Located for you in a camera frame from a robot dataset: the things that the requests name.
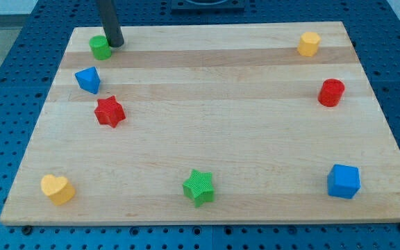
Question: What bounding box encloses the grey cylindrical robot arm rod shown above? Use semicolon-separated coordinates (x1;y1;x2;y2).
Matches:
95;0;124;48

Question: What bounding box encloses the light wooden board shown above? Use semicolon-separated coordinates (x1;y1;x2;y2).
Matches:
0;22;400;226

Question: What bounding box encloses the red cylinder block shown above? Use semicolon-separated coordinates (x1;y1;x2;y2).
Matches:
317;78;345;107

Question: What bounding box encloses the green star block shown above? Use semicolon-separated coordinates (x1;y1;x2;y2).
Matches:
183;169;215;208

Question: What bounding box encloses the blue cube block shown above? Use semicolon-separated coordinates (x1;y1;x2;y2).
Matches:
327;165;361;199

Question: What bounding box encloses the yellow heart block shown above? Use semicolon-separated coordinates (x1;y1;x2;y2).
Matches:
40;174;76;206

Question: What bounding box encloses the green cylinder block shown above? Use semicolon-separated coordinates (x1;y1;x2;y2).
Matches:
89;35;112;60

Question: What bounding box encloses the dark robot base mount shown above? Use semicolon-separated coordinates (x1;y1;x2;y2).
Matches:
169;0;247;13

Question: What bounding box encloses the yellow hexagon block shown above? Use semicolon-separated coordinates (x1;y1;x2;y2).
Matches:
297;31;321;57

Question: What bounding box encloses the blue triangular prism block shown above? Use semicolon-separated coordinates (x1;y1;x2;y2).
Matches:
75;67;101;94

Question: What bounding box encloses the red star block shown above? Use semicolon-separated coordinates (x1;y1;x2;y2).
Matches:
94;96;126;128

